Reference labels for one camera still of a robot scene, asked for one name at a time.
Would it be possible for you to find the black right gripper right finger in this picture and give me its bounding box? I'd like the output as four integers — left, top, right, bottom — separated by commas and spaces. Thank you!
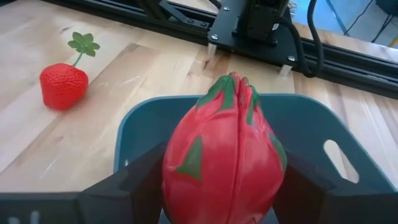
272, 151, 343, 224

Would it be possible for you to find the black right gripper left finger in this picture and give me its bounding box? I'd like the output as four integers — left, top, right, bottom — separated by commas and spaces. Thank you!
77, 141, 169, 224

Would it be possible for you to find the red toy strawberry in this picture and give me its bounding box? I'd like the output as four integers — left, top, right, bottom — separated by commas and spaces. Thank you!
39, 31, 101, 111

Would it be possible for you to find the thin black floor cable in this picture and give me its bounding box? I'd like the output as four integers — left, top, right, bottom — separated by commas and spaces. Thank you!
325, 0, 374, 37

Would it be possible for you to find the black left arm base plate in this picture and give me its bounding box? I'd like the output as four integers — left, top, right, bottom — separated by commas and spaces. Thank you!
207, 0, 307, 68

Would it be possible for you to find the black aluminium table frame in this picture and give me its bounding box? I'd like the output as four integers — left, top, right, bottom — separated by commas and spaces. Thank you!
43, 0, 398, 100

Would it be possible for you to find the red toy dragon fruit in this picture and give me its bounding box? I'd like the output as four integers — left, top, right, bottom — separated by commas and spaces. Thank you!
161, 72, 289, 224

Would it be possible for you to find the teal plastic container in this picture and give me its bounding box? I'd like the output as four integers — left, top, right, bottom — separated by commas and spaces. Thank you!
113, 93, 397, 224

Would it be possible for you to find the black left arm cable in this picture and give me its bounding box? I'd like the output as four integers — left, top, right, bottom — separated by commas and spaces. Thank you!
275, 0, 326, 78

